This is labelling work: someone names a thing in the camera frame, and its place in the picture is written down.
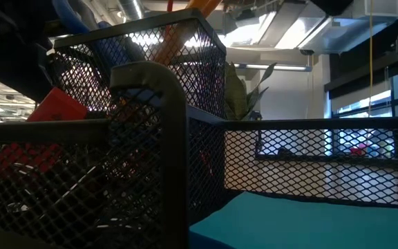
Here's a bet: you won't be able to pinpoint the green plant in white pot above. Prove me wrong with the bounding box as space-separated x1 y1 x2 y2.
223 61 278 122

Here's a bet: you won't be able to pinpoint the blue-handled scissors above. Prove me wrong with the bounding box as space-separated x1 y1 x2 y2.
51 0 150 94

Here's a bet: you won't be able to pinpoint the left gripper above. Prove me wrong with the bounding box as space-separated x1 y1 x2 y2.
0 0 54 104

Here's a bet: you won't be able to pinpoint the yellow hanging cable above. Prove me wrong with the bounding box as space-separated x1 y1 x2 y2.
367 0 375 117

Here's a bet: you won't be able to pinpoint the round silver ceiling duct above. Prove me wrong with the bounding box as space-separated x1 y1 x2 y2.
115 0 148 22

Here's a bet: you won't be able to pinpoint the grey rectangular ceiling duct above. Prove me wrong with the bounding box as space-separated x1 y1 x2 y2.
219 0 398 55

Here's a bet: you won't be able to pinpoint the red box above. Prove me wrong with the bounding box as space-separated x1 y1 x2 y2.
349 144 368 157

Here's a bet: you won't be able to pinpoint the black mesh desk organizer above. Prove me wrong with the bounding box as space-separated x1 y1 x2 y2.
0 8 398 249

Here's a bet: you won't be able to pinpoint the red eraser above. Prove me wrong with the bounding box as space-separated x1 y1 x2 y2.
0 86 89 183

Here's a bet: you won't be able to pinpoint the blue sticky note pad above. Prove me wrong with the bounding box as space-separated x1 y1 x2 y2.
188 191 398 249

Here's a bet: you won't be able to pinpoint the black binder clip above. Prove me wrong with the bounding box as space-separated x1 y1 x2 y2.
5 162 117 239

